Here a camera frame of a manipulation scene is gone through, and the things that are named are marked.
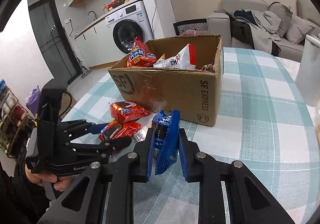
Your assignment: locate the red oreo cookie pack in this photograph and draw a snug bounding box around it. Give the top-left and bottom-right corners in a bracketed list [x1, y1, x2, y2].
[110, 101, 151, 123]

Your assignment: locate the blue oreo cookie pack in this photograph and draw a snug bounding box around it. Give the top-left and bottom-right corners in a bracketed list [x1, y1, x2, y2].
[152, 110, 180, 175]

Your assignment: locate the large red snack bag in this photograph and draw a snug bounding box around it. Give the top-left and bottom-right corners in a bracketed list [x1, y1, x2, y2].
[126, 36, 157, 67]

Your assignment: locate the white red snack bag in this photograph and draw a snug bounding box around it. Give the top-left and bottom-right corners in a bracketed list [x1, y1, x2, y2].
[153, 44, 196, 69]

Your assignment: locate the purple candy bag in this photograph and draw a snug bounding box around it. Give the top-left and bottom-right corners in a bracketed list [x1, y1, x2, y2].
[200, 61, 215, 73]

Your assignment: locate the left hand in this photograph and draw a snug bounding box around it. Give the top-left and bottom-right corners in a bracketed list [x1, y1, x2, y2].
[25, 165, 73, 191]

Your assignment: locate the teal plaid tablecloth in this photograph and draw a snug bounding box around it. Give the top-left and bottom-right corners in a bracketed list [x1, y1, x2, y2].
[64, 47, 319, 223]

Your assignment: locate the white kitchen cabinet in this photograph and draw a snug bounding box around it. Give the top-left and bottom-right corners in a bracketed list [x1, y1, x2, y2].
[75, 19, 126, 67]

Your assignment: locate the brown SF cardboard box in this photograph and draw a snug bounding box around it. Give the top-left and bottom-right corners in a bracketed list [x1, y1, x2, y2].
[108, 35, 223, 126]

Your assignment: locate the white washing machine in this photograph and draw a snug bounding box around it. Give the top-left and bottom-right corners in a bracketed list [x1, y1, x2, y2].
[105, 0, 153, 55]

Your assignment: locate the black glass door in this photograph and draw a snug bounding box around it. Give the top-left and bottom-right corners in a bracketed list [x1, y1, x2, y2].
[28, 0, 81, 84]

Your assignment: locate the white cylindrical container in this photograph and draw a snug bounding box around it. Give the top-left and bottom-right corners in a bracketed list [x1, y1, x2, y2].
[295, 35, 320, 107]

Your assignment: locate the pink cloth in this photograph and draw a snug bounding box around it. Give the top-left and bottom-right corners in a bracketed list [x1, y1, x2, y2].
[180, 29, 209, 36]

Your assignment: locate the black patterned chair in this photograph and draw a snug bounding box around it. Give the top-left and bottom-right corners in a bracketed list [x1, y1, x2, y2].
[173, 19, 209, 36]

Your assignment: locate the grey clothes pile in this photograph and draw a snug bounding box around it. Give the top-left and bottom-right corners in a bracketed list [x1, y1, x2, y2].
[228, 9, 281, 56]

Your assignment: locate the grey sofa cushion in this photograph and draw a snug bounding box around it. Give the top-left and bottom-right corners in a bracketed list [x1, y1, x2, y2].
[284, 15, 315, 45]

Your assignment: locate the grey sofa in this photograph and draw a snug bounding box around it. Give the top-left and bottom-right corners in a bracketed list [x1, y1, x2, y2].
[207, 0, 319, 62]

